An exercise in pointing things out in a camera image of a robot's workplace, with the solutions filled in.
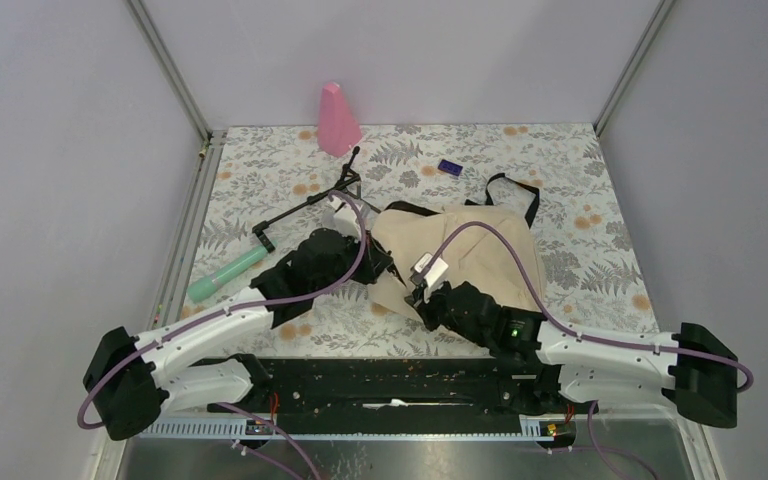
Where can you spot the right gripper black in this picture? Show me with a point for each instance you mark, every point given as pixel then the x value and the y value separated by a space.
pixel 425 307

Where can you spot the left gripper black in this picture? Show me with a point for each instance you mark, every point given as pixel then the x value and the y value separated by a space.
pixel 374 260

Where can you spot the cream canvas backpack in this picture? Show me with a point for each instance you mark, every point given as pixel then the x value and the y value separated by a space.
pixel 411 232

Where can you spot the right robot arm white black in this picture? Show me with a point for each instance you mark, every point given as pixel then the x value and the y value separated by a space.
pixel 691 371

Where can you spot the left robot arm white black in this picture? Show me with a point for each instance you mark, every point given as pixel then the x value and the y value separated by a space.
pixel 133 378

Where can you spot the black folding tripod stand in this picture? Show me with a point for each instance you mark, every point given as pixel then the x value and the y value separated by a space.
pixel 349 182

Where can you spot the purple small block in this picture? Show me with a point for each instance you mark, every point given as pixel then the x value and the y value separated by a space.
pixel 450 168

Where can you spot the pink cone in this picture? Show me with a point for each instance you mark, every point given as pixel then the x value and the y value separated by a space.
pixel 338 130

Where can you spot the mint green tube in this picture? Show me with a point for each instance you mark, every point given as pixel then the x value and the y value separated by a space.
pixel 208 285

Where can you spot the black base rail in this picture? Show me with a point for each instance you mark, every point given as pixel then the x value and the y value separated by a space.
pixel 409 396

